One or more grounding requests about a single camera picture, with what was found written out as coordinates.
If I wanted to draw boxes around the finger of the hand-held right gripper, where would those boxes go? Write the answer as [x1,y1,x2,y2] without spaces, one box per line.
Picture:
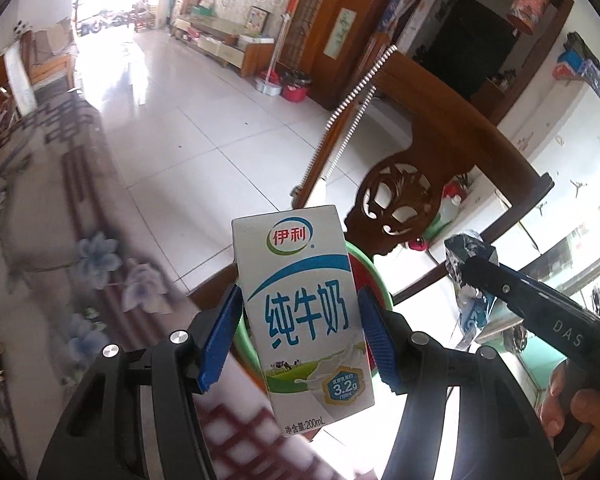
[457,255,511,306]

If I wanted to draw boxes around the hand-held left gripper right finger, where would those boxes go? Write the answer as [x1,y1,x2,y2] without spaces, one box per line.
[357,285,561,480]

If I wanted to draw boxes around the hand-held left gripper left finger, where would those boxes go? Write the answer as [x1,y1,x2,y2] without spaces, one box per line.
[35,285,244,480]

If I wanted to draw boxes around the red bin with green rim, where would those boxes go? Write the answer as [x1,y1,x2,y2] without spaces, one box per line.
[232,239,396,378]

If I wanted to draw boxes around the white milk carton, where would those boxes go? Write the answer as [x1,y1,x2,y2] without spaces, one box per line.
[231,204,376,438]

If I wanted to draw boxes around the person's right hand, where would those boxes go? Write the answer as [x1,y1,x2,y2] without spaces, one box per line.
[540,362,600,436]

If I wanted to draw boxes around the white plastic jug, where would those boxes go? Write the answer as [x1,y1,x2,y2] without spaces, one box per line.
[440,195,463,231]

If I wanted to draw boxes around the carved wooden chair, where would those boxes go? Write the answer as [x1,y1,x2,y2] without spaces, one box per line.
[292,32,553,266]

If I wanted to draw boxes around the red bucket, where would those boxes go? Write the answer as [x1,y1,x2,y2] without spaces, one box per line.
[280,71,312,103]

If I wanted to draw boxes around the red lantern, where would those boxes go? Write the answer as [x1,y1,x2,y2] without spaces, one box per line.
[507,0,551,36]

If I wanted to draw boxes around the wooden television cabinet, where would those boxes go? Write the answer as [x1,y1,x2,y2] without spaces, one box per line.
[172,12,276,78]

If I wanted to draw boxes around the mop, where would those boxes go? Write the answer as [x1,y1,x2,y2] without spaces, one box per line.
[257,0,301,96]

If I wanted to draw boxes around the framed colourful picture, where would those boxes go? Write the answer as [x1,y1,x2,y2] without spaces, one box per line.
[247,6,271,36]

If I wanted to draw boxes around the white beaded cord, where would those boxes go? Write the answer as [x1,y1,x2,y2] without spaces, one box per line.
[302,45,398,188]

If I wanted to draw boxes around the wall shelf with boxes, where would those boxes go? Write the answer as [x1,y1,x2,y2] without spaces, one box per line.
[552,32,600,96]

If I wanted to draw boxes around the bamboo wall picture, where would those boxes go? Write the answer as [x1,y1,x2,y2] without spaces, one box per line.
[325,7,356,58]

